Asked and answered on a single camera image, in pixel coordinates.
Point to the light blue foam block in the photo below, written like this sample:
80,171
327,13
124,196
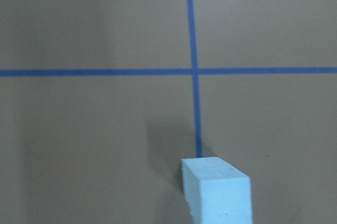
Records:
216,191

